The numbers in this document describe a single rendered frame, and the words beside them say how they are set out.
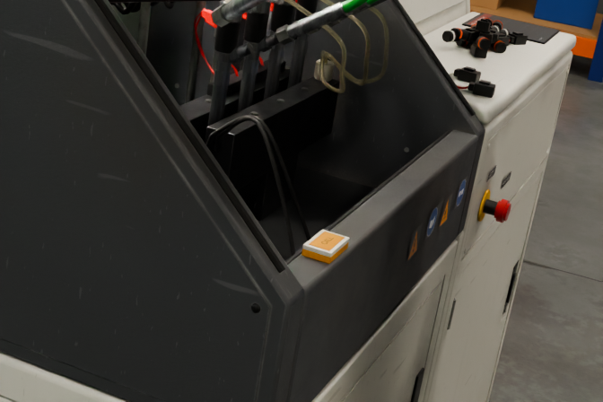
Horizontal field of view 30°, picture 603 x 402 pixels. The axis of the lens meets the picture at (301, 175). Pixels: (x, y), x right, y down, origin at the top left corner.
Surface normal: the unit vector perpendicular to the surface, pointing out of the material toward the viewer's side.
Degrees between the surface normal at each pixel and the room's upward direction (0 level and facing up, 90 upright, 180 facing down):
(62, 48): 90
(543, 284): 0
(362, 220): 0
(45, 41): 90
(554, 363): 0
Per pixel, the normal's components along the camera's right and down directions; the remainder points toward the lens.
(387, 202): 0.15, -0.93
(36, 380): -0.40, 0.26
